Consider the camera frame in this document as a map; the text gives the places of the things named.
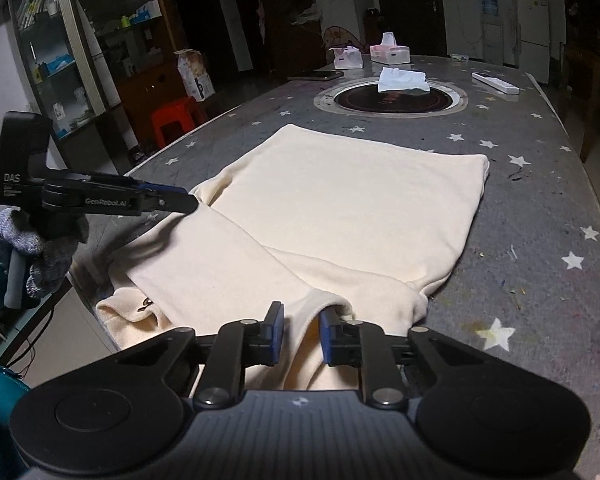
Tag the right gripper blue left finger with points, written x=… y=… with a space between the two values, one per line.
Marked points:
x=271 y=334

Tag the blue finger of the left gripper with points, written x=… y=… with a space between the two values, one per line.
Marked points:
x=159 y=189
x=182 y=203

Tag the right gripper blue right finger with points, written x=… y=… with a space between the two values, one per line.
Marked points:
x=334 y=339

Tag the cream sweatshirt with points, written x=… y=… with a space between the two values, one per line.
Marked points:
x=309 y=220

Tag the left gloved hand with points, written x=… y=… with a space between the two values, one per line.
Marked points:
x=49 y=255

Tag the red plastic stool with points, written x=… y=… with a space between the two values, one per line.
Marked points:
x=172 y=120

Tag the white paper bag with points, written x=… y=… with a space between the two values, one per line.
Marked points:
x=195 y=77

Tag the glass door display cabinet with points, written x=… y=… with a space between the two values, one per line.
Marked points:
x=60 y=68

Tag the black smartphone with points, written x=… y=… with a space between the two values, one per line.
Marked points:
x=316 y=75

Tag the round induction cooktop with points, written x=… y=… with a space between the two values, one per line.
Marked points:
x=361 y=98

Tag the small pink tissue pack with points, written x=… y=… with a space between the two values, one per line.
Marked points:
x=347 y=58

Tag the electric fan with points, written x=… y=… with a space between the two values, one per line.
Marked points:
x=339 y=37

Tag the white tissue paper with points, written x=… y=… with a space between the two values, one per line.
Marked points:
x=395 y=79

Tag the pink tissue box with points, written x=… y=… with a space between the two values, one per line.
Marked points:
x=388 y=52

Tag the white remote control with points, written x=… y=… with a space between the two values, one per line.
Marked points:
x=496 y=83

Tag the small clear plastic box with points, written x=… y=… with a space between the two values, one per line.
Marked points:
x=460 y=57

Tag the water dispenser with blue bottle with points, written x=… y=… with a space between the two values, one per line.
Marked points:
x=492 y=32

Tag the white refrigerator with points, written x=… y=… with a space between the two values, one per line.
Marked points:
x=532 y=44

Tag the dark wooden side table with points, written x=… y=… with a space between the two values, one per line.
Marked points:
x=580 y=78

